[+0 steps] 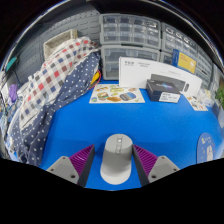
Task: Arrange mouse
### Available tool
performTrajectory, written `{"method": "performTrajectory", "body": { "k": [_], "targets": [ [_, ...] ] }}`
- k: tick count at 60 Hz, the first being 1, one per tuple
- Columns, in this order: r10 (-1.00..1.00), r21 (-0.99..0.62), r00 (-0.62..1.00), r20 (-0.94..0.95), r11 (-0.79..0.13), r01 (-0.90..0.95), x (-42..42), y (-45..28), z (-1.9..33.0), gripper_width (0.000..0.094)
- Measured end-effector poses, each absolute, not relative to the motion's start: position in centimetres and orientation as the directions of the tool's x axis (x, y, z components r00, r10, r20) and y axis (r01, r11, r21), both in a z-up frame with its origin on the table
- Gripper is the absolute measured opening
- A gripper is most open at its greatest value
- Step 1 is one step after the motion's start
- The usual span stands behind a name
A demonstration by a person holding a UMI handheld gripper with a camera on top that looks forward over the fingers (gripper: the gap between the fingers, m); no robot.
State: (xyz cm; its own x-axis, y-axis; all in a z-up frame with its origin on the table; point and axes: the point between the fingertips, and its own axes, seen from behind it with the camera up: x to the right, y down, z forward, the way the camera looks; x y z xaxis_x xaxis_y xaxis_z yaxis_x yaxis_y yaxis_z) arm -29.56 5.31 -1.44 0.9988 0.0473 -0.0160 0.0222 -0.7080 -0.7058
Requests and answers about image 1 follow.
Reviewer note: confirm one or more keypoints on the white keyboard packaging box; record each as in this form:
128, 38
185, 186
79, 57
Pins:
136, 71

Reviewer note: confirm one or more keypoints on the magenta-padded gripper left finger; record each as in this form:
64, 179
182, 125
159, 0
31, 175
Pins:
65, 165

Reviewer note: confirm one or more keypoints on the white woven basket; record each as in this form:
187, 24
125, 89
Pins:
58, 41

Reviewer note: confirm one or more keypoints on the small black box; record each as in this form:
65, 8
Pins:
158, 90

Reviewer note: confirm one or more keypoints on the red blue checked cloth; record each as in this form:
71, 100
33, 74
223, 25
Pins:
55, 73

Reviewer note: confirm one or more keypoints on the yellow and blue box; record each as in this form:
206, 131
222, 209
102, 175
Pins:
185, 61

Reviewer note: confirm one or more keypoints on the white tissue box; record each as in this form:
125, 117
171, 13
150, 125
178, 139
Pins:
206, 98

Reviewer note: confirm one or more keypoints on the cartoon sticker sheet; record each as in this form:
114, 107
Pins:
196, 103

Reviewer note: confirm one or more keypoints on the grey computer mouse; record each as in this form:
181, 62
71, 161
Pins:
116, 163

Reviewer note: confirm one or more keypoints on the food sticker sheet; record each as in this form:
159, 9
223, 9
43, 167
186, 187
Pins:
115, 94

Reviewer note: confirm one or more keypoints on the round blue printed mouse pad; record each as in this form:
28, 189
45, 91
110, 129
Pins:
206, 148

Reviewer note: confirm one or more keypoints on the navy polka dot cloth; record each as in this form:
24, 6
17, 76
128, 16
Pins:
71, 90

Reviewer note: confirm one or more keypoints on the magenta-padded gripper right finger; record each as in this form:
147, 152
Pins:
161, 165

